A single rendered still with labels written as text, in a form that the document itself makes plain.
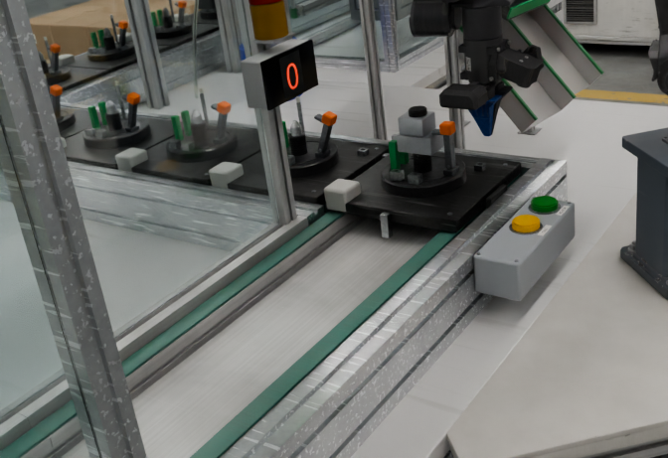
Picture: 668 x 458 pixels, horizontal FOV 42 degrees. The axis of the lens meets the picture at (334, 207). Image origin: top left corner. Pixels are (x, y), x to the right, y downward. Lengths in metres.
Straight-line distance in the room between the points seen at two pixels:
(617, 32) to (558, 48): 3.70
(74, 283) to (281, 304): 0.66
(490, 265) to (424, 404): 0.23
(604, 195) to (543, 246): 0.38
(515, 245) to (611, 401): 0.26
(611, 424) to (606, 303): 0.27
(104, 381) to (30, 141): 0.19
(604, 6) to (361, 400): 4.62
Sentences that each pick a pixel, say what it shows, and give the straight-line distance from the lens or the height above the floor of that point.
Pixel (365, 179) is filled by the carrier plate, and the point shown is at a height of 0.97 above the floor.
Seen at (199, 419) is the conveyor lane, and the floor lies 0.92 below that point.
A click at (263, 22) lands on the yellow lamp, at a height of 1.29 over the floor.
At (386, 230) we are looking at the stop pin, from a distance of 1.37.
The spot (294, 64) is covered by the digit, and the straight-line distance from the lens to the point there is 1.29.
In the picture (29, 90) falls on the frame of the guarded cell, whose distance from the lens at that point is 0.59.
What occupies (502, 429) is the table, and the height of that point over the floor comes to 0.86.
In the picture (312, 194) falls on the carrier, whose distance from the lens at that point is 1.46.
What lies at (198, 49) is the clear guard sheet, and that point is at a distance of 1.21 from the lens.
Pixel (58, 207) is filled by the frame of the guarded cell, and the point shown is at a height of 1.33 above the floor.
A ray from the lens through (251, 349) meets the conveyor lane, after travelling 1.17.
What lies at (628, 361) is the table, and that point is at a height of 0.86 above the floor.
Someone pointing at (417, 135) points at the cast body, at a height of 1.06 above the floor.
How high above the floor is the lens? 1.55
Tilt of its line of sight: 24 degrees down
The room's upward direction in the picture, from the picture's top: 8 degrees counter-clockwise
